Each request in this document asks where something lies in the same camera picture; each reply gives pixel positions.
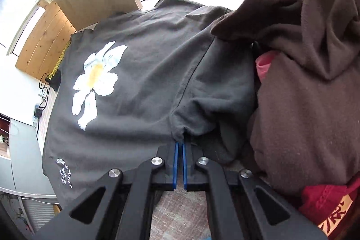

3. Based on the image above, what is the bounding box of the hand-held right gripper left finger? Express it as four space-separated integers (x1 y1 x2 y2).
32 142 180 240

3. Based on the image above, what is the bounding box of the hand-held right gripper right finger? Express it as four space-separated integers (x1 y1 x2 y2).
181 142 328 240

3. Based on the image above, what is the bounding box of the grey flower-print T-shirt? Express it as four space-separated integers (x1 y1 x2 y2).
42 0 258 209

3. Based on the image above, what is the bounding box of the plaid tablecloth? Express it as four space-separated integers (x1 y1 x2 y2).
36 0 270 240

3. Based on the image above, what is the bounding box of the pink garment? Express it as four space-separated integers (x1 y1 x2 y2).
254 50 279 83

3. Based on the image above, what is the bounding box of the red garment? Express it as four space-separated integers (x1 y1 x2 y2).
299 175 360 240

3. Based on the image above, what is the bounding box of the brown hoodie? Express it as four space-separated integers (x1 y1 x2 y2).
211 0 360 201

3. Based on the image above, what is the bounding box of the pine wood board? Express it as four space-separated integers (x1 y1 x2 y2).
15 0 76 80

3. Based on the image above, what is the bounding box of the black yellow strap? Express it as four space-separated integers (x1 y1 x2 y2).
46 42 71 92

